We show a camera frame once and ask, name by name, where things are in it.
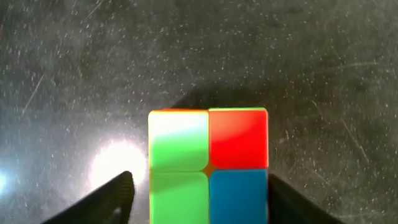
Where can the many-coloured puzzle cube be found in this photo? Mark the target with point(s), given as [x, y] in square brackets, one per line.
[236, 140]

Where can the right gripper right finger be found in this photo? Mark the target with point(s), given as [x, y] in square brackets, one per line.
[289, 205]

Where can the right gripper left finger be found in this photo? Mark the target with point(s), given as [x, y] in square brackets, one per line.
[109, 202]

